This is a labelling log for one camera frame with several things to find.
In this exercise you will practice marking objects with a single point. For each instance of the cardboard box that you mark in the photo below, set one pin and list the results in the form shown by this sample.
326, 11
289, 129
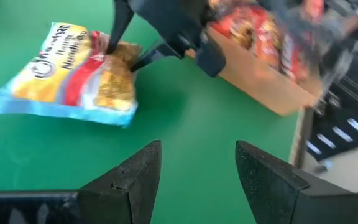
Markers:
259, 90

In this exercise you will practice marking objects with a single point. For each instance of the Maruchan beef ramen packet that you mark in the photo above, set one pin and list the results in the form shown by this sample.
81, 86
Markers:
57, 77

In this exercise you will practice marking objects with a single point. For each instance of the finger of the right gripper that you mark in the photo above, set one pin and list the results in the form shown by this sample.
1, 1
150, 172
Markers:
121, 21
157, 54

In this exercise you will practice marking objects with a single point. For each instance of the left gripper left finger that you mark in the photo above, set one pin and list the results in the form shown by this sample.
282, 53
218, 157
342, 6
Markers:
120, 199

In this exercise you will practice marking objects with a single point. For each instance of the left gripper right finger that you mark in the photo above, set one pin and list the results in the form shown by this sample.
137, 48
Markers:
275, 193

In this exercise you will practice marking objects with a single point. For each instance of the green table mat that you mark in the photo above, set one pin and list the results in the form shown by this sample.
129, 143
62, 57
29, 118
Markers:
182, 118

